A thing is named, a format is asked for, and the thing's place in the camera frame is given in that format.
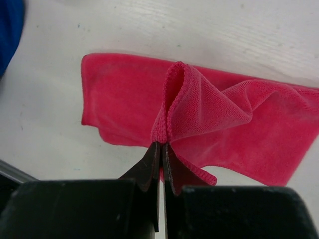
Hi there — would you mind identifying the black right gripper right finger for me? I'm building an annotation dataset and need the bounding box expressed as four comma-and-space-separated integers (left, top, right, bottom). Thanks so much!
162, 144, 319, 239

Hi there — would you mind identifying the blue microfiber towel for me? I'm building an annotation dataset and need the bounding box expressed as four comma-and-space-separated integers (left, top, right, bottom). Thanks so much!
0, 0, 25, 78

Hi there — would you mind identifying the aluminium mounting rail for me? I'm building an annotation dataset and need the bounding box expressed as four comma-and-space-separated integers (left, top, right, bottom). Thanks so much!
0, 160, 37, 184

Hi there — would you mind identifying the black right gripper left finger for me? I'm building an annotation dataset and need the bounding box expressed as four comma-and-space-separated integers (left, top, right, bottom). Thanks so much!
0, 142, 161, 239

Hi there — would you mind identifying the pink microfiber towel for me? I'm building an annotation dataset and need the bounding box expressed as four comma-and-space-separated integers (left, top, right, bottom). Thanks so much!
81, 53, 319, 186

